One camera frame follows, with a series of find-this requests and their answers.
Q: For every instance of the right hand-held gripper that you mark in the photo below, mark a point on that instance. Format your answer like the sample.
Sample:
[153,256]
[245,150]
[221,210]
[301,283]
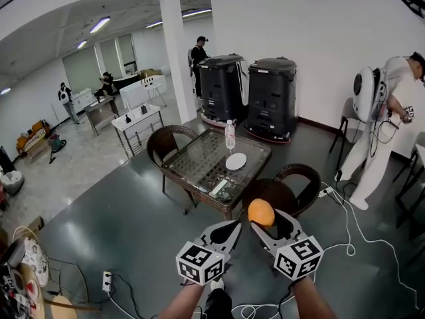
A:
[299,258]

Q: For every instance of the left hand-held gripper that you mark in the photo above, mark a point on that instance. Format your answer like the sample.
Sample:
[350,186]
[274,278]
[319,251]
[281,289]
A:
[199,264]

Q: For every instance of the brown egg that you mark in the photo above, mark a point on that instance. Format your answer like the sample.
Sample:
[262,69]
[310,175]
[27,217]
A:
[261,213]

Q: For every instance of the small white plate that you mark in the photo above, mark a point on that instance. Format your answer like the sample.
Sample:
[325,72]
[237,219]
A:
[236,161]

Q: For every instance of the person's right forearm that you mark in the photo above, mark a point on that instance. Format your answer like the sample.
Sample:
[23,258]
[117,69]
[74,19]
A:
[313,301]

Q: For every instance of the person's left forearm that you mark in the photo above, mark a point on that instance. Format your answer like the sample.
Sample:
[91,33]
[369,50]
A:
[182,302]

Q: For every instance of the brown wicker chair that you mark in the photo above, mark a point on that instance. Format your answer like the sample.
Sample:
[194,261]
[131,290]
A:
[299,184]

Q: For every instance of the white power strip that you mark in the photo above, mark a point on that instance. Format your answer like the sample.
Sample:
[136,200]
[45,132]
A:
[326,192]
[107,281]

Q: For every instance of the person's leg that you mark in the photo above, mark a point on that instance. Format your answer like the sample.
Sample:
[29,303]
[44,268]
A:
[217,304]

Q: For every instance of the wicker glass-top table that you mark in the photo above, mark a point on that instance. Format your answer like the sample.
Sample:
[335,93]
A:
[206,165]

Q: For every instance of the clear plastic water bottle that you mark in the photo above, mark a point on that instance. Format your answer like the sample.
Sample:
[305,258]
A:
[229,135]

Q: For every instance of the wicker chair back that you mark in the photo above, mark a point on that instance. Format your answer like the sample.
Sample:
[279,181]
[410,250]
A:
[166,145]

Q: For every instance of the black wheeled machine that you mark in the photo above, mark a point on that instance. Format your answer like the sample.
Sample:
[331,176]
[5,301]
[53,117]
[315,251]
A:
[272,98]
[220,88]

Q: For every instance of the grey chair with black legs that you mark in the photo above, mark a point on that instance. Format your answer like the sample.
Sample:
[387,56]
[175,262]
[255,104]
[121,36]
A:
[345,118]

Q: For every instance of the white work table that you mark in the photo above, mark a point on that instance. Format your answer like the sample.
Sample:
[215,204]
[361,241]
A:
[136,120]

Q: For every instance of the round wooden stool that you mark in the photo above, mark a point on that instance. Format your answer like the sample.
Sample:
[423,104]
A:
[63,307]

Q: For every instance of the steel work table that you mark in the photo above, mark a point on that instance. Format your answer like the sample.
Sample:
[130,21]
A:
[99,106]

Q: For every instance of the floor vacuum cleaner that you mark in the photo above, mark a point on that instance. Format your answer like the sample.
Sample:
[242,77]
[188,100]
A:
[56,145]

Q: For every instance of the white patterned bag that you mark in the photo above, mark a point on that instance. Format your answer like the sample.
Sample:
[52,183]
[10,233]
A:
[34,261]

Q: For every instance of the yellow sofa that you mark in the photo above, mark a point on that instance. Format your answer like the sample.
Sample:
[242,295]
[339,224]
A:
[31,138]

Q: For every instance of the white bean bag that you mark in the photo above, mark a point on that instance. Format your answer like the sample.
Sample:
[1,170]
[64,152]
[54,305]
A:
[11,181]

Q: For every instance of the ceiling tube light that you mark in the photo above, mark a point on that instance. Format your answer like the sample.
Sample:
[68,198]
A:
[81,44]
[99,24]
[196,12]

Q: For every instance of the black frame table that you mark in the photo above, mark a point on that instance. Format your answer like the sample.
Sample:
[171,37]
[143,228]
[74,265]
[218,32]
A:
[410,184]

